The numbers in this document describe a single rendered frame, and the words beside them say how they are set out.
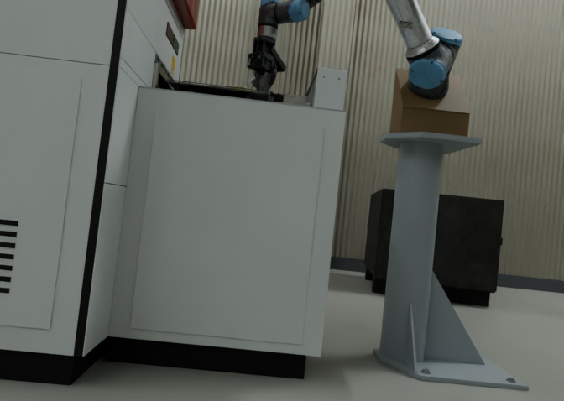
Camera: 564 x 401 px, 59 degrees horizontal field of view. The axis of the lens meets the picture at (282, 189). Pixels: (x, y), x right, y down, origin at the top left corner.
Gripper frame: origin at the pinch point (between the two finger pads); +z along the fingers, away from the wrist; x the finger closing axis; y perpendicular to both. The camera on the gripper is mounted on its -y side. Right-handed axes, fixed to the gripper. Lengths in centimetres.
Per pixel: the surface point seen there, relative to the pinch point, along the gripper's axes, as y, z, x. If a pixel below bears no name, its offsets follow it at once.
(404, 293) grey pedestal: -28, 66, 51
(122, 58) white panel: 65, 7, 3
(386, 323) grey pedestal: -29, 78, 45
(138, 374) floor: 48, 92, 4
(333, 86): 10.0, 1.4, 35.0
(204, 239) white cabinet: 36, 53, 12
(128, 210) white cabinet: 49, 47, -7
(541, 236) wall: -402, 39, 51
